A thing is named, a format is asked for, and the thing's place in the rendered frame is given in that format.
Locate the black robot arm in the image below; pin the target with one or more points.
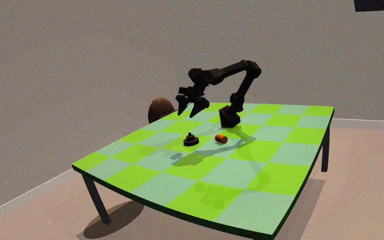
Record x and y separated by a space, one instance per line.
202 78

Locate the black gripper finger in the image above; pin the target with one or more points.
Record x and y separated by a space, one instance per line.
196 109
181 107

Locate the orange knob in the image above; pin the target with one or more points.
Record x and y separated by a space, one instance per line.
221 138

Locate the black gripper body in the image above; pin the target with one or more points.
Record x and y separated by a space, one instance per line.
199 92

